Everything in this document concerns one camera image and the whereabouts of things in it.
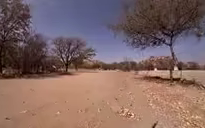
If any distant row of trees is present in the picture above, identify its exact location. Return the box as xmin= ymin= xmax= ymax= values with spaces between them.
xmin=79 ymin=55 xmax=205 ymax=72

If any broad bare tree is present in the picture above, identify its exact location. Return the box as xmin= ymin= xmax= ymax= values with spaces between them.
xmin=51 ymin=37 xmax=97 ymax=73

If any sandy brown dirt track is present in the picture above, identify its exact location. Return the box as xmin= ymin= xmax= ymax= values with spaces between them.
xmin=0 ymin=70 xmax=205 ymax=128

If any thin-trunked sparse tree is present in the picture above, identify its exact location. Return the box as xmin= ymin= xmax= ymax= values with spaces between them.
xmin=110 ymin=0 xmax=205 ymax=81

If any group of dark bare trees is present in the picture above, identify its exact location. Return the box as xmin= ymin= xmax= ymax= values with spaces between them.
xmin=0 ymin=0 xmax=54 ymax=76

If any pale flat field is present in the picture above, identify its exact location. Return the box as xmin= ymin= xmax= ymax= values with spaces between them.
xmin=136 ymin=69 xmax=205 ymax=85

